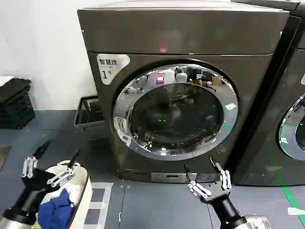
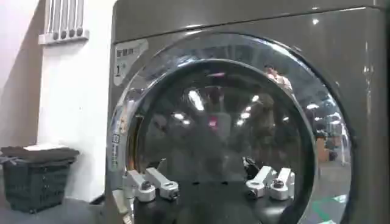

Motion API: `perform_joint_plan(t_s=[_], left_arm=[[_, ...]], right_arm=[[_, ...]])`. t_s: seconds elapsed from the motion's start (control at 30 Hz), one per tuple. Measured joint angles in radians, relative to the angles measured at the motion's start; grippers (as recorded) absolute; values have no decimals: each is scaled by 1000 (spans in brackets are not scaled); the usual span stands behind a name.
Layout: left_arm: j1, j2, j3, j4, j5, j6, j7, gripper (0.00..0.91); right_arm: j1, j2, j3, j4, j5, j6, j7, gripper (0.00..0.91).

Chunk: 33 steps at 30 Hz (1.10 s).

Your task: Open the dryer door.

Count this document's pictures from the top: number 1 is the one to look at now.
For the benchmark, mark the white garment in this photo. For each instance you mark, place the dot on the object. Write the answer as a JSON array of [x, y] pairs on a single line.
[[74, 190]]

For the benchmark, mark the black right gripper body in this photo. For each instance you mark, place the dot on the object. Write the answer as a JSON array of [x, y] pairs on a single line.
[[224, 207]]

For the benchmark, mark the white paper scrap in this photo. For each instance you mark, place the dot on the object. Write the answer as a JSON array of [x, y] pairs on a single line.
[[296, 211]]

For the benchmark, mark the white number label sticker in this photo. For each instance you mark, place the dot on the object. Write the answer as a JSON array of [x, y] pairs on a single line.
[[108, 69]]

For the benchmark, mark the round glass dryer door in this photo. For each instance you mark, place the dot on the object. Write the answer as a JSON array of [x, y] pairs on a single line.
[[176, 114]]

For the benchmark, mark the white flat sheet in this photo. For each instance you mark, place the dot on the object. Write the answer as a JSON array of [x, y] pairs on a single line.
[[6, 80]]

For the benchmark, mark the blue garment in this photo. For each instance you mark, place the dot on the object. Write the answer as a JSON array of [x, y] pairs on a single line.
[[57, 210]]

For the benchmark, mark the white perforated laundry basket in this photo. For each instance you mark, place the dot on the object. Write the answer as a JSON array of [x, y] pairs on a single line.
[[82, 181]]

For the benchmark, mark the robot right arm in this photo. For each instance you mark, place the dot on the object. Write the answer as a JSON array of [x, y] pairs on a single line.
[[250, 221]]

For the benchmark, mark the grey dryer with partial door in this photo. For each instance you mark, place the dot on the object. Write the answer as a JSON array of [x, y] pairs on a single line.
[[269, 119]]

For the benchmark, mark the white instruction sticker on door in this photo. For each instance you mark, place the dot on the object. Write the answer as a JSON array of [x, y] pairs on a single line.
[[122, 131]]

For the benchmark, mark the chrome-rimmed glass door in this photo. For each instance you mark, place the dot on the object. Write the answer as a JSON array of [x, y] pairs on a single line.
[[291, 133]]

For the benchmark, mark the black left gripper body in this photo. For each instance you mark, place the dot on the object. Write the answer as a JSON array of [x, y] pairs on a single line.
[[35, 183]]

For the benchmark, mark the small white sticker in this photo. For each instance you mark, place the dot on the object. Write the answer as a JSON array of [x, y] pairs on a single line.
[[303, 78]]

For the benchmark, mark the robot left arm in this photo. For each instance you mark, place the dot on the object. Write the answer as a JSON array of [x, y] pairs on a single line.
[[14, 220]]

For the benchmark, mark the grey front-load dryer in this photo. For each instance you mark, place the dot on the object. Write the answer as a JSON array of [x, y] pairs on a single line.
[[181, 33]]

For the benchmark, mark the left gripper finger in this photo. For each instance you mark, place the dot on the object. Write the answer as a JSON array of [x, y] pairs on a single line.
[[28, 167], [62, 176]]

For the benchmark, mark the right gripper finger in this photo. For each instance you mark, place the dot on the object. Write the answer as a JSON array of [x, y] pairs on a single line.
[[226, 180], [199, 189]]

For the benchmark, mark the grey slatted basket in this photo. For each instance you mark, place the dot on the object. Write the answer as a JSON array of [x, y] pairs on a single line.
[[89, 119]]

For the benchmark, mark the black plastic crate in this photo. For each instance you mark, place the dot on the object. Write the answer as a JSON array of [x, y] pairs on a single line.
[[16, 112]]

